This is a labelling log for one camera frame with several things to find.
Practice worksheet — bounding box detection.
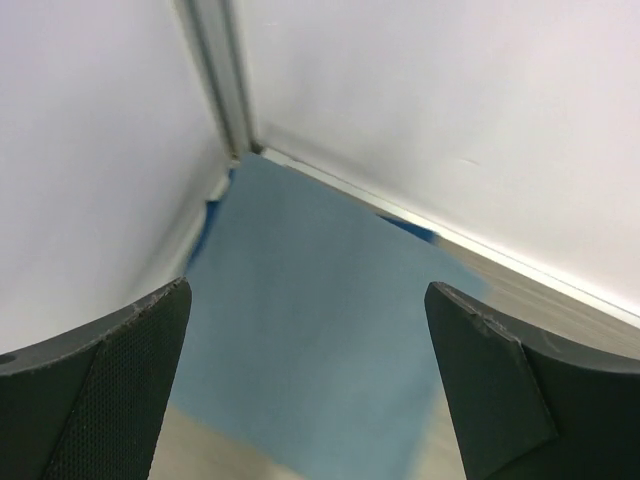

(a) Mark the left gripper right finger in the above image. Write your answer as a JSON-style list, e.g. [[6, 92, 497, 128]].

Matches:
[[424, 282, 639, 479]]

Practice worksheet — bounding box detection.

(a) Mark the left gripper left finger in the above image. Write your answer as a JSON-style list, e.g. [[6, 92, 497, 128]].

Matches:
[[1, 278, 192, 479]]

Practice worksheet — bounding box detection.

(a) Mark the grey-blue t shirt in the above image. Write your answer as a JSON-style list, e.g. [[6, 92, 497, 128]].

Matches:
[[171, 154, 487, 479]]

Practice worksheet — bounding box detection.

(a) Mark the folded blue printed t shirt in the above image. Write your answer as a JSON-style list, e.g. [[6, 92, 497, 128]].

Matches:
[[190, 157, 444, 275]]

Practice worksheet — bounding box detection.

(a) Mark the left aluminium frame post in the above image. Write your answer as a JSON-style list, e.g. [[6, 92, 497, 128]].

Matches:
[[174, 0, 263, 159]]

